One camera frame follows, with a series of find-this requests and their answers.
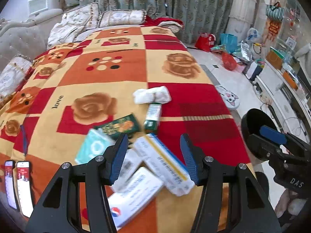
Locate teal tissue pack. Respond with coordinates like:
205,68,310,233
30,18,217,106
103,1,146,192
75,129,115,165

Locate white yellow striped box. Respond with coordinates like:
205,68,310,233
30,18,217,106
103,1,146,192
133,134,195,197

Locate white blue medicine box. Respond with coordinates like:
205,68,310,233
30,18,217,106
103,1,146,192
108,167,164,229

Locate green biscuit packet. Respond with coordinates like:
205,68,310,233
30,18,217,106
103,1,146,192
94,114,140,140

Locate green white small box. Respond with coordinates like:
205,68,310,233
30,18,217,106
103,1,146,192
143,103,162,134

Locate white tissue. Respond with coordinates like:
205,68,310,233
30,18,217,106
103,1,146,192
132,86,171,105

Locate black round trash bin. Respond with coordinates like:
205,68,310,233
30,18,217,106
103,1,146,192
241,108,277,161

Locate white tv cabinet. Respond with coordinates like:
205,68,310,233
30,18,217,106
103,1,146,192
255,61,310,143

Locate cat face round stool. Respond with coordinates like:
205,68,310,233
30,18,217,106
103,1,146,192
215,85,240,110

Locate white smartphone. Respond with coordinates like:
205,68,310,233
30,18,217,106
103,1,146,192
17,161,33,218
5,160,18,210

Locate red plastic bag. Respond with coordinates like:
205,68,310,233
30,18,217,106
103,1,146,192
221,52,237,71

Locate silver foil bag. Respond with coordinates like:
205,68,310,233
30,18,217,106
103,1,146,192
232,41,252,63

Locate red orange rose blanket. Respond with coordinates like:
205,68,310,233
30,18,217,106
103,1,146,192
0,25,256,233

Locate teal shopping bag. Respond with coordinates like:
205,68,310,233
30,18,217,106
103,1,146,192
220,33,238,54

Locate red gift bag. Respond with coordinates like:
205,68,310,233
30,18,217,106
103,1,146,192
195,33,216,52

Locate grey tufted headboard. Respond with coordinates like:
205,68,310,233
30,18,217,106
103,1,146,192
1,9,63,70

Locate white embroidered pillow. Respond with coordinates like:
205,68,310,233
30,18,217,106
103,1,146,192
98,9,147,27
61,2,100,30

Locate black power cable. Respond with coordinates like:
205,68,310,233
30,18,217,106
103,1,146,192
259,101,308,136

